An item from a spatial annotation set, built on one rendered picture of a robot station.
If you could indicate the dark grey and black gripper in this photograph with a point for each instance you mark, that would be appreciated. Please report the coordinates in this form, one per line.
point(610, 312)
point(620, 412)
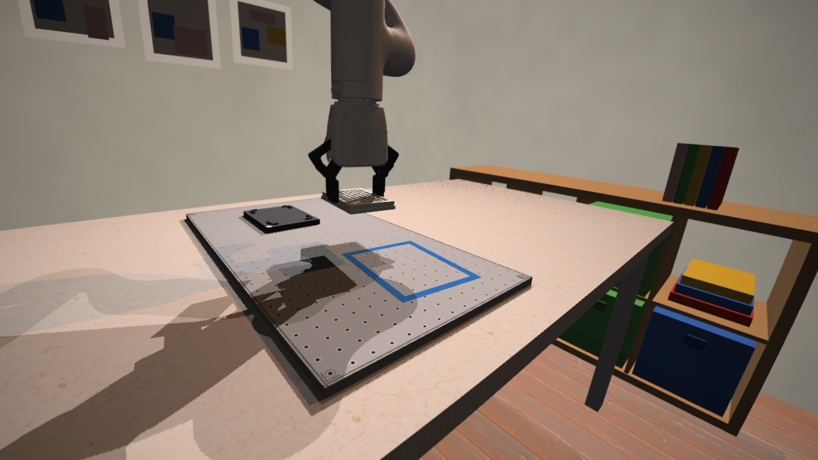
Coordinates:
point(356, 137)

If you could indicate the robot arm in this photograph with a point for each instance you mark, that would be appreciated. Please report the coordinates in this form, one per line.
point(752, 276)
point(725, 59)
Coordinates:
point(368, 40)

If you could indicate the blue taped rectangle outline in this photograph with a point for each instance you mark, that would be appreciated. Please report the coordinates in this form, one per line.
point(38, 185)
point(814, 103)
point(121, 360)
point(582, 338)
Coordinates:
point(395, 292)

